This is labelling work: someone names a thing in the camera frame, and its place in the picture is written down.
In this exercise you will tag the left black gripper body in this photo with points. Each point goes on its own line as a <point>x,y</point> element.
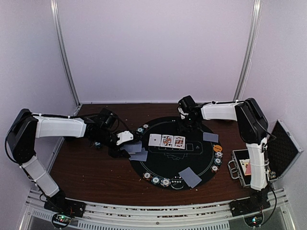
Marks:
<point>105,138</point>

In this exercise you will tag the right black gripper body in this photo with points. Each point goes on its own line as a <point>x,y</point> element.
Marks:
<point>188,124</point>

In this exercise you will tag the blue-backed playing card deck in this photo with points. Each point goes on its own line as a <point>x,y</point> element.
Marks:
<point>132,147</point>

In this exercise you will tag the dealt blue-backed card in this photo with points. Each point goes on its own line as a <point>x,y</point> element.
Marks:
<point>210,137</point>
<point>187,174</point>
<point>192,180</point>
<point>139,156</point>

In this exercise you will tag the king of diamonds card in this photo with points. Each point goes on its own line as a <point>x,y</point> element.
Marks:
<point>179,142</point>

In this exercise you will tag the single green blue poker chip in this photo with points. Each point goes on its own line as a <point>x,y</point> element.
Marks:
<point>140,130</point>

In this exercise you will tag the queen of spades card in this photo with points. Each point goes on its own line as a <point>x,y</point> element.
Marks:
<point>167,141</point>

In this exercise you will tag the ace of diamonds card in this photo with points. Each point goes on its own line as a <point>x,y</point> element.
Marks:
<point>155,140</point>

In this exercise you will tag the orange big blind button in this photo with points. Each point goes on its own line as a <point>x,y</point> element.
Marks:
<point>217,148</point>

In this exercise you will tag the single brown 100 poker chip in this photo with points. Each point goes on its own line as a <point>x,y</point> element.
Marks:
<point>145,126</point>

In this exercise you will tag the white blue poker chip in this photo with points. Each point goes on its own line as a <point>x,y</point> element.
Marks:
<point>165,182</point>
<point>219,154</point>

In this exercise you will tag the clear round dealer button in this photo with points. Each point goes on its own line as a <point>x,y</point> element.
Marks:
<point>177,183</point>

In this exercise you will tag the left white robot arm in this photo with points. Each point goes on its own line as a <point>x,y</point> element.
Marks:
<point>31,137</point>

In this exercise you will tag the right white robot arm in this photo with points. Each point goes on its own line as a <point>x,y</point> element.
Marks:
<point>252,125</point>

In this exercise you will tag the round black poker mat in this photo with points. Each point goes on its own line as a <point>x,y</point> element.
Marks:
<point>165,162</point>

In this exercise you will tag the red card deck in case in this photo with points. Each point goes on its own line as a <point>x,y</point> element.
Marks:
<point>246,167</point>

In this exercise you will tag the aluminium poker chip case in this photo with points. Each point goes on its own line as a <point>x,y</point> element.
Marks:
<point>282,154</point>

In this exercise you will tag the poker chips in case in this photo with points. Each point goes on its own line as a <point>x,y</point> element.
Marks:
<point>271,175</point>

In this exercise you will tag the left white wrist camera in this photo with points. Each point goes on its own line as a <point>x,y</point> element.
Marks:
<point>123,137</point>

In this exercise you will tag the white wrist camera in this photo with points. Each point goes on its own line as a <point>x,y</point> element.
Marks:
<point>123,137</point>
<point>183,115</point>

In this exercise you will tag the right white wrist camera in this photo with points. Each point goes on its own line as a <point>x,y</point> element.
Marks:
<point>183,115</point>

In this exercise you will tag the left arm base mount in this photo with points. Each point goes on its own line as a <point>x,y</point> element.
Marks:
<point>65,210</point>

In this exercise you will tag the front aluminium rail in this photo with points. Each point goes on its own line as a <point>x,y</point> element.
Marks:
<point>211,216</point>

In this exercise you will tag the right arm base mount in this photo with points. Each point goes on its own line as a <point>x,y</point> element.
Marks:
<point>250,209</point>

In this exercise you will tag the right aluminium frame post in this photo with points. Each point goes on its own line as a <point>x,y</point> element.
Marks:
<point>252,36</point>

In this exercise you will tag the aluminium frame post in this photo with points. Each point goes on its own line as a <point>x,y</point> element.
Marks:
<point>63,54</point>
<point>252,36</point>

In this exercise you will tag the left aluminium frame post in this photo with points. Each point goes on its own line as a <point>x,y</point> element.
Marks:
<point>63,54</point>

